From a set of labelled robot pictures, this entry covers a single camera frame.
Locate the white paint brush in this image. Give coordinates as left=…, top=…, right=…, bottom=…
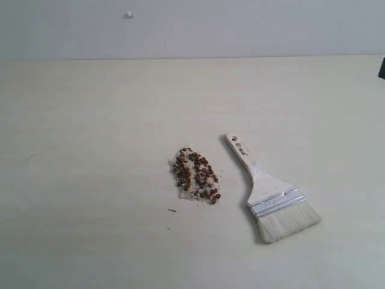
left=226, top=133, right=321, bottom=244

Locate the brown beads and white powder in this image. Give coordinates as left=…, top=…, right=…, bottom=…
left=168, top=146, right=222, bottom=205

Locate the white wall plug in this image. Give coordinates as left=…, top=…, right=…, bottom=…
left=124, top=11, right=135, bottom=19

